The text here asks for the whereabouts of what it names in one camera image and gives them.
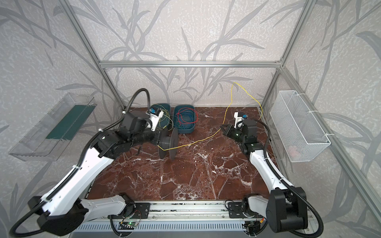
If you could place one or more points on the pink object in basket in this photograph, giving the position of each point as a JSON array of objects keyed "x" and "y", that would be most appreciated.
[{"x": 293, "y": 152}]

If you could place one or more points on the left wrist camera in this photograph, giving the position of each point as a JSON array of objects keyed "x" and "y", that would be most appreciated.
[{"x": 155, "y": 116}]

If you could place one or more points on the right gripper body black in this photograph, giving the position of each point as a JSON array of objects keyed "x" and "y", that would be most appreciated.
[{"x": 229, "y": 132}]

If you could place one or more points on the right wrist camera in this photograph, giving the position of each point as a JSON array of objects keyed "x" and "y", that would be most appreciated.
[{"x": 239, "y": 116}]

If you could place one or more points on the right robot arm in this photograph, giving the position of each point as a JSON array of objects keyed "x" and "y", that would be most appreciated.
[{"x": 286, "y": 209}]

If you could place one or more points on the aluminium frame crossbar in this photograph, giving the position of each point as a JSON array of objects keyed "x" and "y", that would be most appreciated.
[{"x": 183, "y": 64}]

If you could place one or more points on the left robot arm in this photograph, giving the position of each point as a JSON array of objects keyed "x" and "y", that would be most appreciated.
[{"x": 60, "y": 211}]

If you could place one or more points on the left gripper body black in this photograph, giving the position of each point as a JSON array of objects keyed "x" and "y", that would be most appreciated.
[{"x": 159, "y": 138}]

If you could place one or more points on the white wire mesh basket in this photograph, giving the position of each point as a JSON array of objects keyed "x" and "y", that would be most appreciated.
[{"x": 297, "y": 126}]

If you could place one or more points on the clear plastic wall tray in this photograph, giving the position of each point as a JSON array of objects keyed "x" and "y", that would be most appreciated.
[{"x": 50, "y": 137}]

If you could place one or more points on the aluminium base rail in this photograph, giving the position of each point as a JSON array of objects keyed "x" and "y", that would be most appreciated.
[{"x": 192, "y": 210}]

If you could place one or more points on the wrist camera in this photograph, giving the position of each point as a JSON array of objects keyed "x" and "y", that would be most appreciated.
[
  {"x": 155, "y": 116},
  {"x": 239, "y": 116}
]

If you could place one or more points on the grey perforated cable spool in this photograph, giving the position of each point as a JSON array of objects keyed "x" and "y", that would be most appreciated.
[{"x": 174, "y": 138}]

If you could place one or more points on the small green circuit board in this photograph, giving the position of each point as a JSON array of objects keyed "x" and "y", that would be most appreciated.
[{"x": 127, "y": 226}]

